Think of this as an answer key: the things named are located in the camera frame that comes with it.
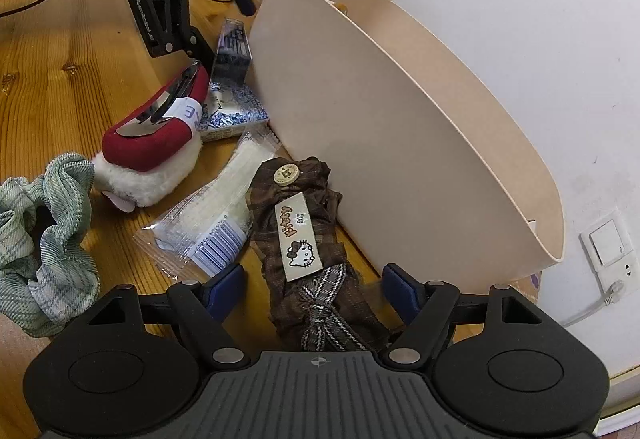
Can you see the green plaid scrunchie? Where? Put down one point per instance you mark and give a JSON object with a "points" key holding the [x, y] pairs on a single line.
{"points": [[60, 279]]}

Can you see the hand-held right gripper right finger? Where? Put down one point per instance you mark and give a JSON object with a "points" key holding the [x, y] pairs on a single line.
{"points": [[400, 291]]}

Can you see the black metal hair clip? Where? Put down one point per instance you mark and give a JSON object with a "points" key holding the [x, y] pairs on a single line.
{"points": [[162, 101]]}

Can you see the clear plastic packet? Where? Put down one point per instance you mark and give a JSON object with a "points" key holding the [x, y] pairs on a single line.
{"points": [[220, 199]]}

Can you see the white wall switch socket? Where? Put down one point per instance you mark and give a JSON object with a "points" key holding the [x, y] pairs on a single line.
{"points": [[607, 239]]}

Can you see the blue white tissue pack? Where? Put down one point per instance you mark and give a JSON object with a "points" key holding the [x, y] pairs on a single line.
{"points": [[235, 111]]}

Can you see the beige plastic container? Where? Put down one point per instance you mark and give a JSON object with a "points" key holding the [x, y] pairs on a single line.
{"points": [[375, 119]]}

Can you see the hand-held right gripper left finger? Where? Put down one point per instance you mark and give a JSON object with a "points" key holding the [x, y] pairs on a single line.
{"points": [[227, 284]]}

